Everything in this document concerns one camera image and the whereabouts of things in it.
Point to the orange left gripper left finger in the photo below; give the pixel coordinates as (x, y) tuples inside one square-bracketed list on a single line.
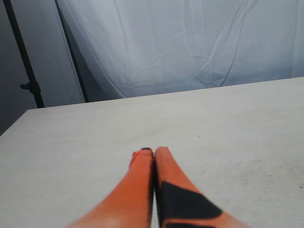
[(129, 204)]

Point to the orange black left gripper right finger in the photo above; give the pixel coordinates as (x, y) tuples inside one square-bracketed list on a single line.
[(179, 202)]

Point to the black light stand pole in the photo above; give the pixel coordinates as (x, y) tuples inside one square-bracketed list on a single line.
[(32, 85)]

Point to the white backdrop cloth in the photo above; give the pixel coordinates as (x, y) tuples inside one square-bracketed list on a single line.
[(128, 48)]

